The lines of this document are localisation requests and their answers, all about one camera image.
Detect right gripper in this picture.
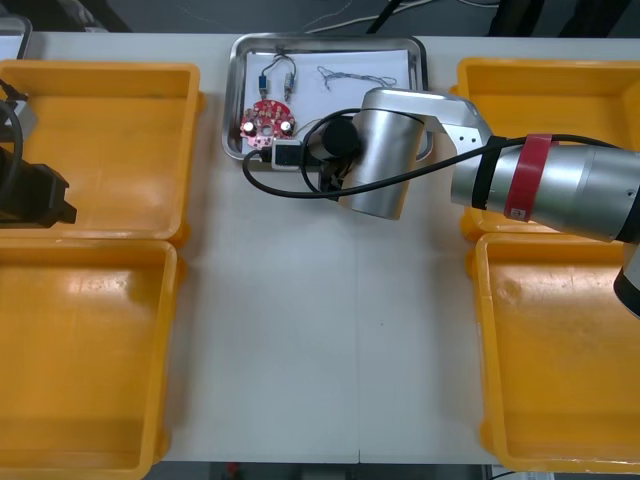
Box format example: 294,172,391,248
302,157,352,195

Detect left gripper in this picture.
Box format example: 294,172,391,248
19,162,78,227

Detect round red circuit board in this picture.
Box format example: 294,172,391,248
239,98,297,150

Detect blue-white wire harness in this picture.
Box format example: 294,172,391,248
317,64,400,94

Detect blue label metal solenoid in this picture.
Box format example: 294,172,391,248
256,52,282,98

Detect yellow-orange plastic bin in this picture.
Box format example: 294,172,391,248
464,232,640,474
0,59,207,246
448,57,640,244
0,238,187,480

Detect white paper sheet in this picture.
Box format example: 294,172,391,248
244,49,412,147

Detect small steel tray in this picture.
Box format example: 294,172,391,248
0,14,33,61

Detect white floor cable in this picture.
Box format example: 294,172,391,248
303,0,396,35

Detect black floor cable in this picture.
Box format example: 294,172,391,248
366,0,404,36

